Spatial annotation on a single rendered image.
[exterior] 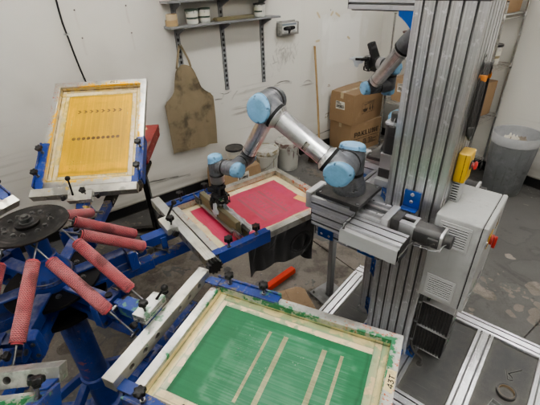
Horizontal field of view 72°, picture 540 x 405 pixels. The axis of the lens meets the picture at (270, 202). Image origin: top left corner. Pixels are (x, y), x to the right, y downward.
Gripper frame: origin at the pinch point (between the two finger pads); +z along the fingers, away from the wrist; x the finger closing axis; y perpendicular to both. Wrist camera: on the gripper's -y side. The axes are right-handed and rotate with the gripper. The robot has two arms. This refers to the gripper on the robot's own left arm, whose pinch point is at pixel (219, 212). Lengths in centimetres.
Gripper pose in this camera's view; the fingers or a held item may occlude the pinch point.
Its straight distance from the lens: 206.7
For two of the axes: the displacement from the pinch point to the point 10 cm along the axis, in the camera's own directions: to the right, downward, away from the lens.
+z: 0.3, 8.5, 5.3
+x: 8.1, -3.3, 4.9
